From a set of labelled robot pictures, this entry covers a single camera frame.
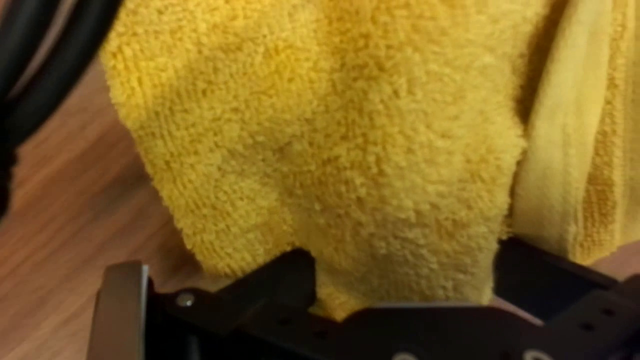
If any thick black cable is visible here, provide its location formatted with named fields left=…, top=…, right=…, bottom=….
left=0, top=0, right=125, bottom=220

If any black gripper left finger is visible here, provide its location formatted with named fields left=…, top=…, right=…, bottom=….
left=223, top=246, right=317, bottom=316

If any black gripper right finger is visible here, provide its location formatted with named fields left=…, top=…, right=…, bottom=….
left=490, top=237, right=618, bottom=327

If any yellow terry towel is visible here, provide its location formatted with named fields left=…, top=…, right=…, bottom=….
left=99, top=0, right=640, bottom=325

